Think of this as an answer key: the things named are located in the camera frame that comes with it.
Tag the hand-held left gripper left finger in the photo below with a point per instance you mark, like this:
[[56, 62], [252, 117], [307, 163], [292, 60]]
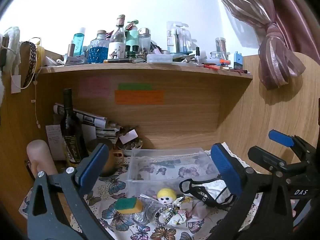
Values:
[[93, 162]]

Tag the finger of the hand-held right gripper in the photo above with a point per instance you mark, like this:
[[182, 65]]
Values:
[[265, 157], [281, 138]]

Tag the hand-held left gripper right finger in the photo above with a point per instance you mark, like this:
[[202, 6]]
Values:
[[226, 170]]

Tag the brown mug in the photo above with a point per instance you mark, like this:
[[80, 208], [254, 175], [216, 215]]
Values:
[[113, 162]]

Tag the butterfly print tablecloth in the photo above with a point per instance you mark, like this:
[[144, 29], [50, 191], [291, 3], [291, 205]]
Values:
[[112, 190]]

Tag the stack of folded papers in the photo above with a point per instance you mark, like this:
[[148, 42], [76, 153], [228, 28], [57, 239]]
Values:
[[108, 132]]

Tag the small white bowl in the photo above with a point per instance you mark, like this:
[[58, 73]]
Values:
[[126, 152]]

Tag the dark wine bottle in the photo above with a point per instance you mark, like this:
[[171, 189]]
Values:
[[72, 135]]

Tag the black face mask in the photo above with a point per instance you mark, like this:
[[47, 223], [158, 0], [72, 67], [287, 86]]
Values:
[[200, 195]]

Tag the white card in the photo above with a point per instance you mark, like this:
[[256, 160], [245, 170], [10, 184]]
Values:
[[128, 137]]

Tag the white handwritten note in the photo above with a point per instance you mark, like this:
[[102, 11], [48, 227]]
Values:
[[55, 140]]

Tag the rolled newspaper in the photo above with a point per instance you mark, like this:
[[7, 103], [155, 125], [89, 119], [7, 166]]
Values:
[[85, 117]]

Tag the yellow green sponge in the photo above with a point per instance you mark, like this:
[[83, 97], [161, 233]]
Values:
[[127, 204]]

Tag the beige cylinder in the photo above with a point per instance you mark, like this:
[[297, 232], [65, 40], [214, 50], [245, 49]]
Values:
[[40, 155]]

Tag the clear plastic container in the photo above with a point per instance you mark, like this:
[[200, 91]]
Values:
[[150, 155]]

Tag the yellow haired cloth doll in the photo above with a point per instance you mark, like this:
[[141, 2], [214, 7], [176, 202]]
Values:
[[166, 196]]

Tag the wooden desk hutch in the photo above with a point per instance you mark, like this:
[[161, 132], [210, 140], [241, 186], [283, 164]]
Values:
[[175, 120]]

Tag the crumpled clear wrapper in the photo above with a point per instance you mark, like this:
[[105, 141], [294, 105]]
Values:
[[147, 211]]

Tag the pink sticky note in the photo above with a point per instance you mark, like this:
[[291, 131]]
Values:
[[93, 87]]

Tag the orange sticky note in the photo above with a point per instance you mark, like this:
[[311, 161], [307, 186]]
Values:
[[138, 97]]

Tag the pink striped curtain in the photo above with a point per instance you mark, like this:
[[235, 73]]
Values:
[[272, 55]]

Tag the green sticky note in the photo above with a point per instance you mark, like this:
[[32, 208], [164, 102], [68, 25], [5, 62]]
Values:
[[135, 86]]

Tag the small blue box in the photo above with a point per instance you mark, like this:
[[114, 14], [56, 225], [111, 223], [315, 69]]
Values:
[[238, 61]]

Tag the orange marker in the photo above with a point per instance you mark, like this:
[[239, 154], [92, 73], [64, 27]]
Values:
[[225, 62]]

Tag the black gold pen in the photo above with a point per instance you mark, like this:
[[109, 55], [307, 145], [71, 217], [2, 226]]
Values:
[[116, 61]]

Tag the white small carton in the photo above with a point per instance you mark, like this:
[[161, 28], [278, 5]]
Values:
[[75, 60]]

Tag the small glass jar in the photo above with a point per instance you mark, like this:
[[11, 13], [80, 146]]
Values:
[[215, 56]]

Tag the clear cylindrical jar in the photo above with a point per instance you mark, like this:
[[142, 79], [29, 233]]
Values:
[[220, 46]]

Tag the round blue bottle with cork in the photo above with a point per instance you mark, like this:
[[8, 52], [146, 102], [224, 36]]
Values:
[[98, 50]]

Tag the clear bottle with white label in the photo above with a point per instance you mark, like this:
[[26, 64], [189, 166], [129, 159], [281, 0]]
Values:
[[117, 48]]

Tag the small black capped vial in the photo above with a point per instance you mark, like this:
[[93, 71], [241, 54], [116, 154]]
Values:
[[197, 55]]

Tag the tall blue toner bottle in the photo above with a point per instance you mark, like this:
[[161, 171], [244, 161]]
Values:
[[78, 41]]

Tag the flat clear plastic box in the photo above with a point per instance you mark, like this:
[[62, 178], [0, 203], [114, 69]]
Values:
[[159, 58]]

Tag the black lace headband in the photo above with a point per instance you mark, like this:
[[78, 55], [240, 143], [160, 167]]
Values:
[[31, 55]]

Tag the mint pump bottle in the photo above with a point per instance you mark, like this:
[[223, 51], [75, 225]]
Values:
[[131, 38]]

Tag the clear jar with silver lid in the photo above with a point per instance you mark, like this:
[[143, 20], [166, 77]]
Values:
[[144, 40]]

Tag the clear blister package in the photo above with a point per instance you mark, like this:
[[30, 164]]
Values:
[[178, 37]]

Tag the white fluffy towel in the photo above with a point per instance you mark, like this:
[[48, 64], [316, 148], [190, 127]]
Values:
[[12, 40]]

